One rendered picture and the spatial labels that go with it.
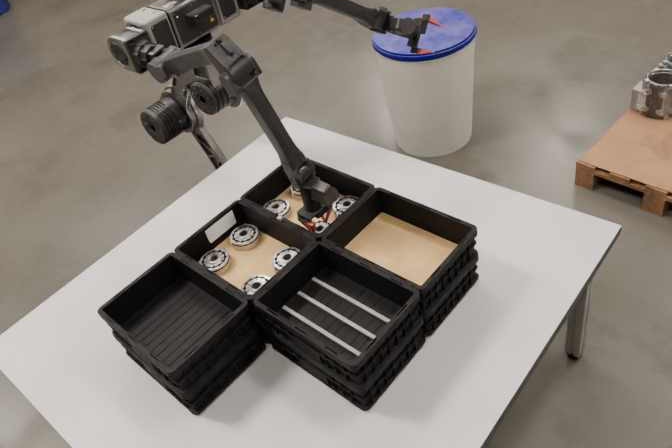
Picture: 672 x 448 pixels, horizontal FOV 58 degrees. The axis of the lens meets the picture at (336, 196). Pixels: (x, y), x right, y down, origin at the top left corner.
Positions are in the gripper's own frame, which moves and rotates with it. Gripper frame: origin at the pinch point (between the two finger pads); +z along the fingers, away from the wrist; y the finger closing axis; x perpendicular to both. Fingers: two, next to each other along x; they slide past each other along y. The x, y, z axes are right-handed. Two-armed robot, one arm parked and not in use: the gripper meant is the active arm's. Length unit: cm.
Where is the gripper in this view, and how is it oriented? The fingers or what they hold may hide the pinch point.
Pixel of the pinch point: (318, 226)
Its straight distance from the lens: 204.4
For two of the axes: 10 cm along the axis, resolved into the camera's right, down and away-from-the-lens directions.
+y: 6.4, -5.8, 4.9
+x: -7.4, -3.2, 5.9
